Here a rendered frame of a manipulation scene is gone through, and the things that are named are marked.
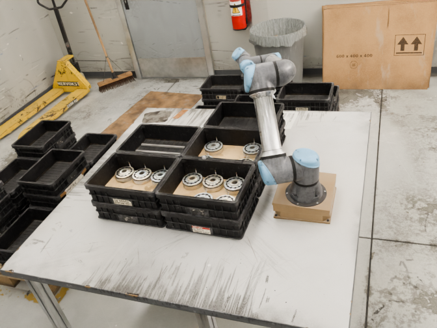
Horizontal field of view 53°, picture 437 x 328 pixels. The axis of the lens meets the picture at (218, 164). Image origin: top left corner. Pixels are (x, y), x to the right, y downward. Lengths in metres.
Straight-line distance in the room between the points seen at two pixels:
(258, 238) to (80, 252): 0.85
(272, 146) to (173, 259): 0.66
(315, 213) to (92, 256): 1.05
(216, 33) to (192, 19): 0.31
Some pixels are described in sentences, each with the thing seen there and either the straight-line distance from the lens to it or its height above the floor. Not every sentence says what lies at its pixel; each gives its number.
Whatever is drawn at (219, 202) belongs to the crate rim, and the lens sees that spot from 1.87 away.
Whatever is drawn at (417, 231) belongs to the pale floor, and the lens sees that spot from 3.09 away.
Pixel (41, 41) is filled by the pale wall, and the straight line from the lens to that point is 6.08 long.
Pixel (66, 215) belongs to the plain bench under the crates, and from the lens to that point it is 2.48.
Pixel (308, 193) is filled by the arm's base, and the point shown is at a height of 0.84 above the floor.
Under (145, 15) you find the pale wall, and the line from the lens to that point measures 5.43.
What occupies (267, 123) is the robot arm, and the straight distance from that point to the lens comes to 1.91.
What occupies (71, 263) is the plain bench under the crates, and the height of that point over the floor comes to 0.70.
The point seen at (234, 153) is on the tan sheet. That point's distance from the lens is 2.33.
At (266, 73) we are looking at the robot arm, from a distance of 1.92.
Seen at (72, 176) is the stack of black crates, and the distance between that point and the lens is 3.15.
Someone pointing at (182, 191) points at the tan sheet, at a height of 0.83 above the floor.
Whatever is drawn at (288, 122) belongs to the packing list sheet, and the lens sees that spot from 2.81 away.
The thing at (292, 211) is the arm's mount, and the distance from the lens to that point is 2.04.
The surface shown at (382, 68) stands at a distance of 4.72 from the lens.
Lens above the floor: 2.11
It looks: 34 degrees down
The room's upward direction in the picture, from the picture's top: 11 degrees counter-clockwise
